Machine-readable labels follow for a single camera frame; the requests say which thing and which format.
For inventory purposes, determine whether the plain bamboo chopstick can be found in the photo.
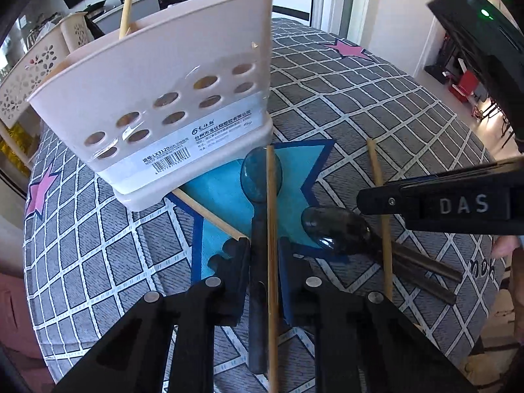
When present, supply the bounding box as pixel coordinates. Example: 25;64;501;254
267;145;279;393

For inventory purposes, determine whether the dark translucent plastic spoon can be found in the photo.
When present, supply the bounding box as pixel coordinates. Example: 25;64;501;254
240;147;267;374

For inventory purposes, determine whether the long bamboo chopstick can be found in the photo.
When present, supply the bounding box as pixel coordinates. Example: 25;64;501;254
172;188;247;239

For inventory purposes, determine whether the yellow patterned bamboo chopstick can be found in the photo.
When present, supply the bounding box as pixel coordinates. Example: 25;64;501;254
119;0;132;39

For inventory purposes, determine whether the short bamboo chopstick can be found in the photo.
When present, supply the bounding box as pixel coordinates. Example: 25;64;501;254
367;139;393;301

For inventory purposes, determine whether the dark grey spoon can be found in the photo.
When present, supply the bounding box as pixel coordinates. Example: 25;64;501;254
393;260;457;305

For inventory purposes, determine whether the person's right hand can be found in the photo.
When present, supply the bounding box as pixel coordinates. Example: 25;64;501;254
491;236;523;258

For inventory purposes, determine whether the grey checked tablecloth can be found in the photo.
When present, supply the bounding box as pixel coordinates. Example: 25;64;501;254
24;19;505;381

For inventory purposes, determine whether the pink plastic stool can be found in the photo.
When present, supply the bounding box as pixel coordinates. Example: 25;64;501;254
0;274;43;359

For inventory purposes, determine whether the pink plastic utensil holder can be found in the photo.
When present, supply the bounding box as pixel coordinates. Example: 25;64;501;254
28;0;273;211

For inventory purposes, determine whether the white plastic storage trolley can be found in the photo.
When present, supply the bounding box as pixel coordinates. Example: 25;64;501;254
1;11;93;169

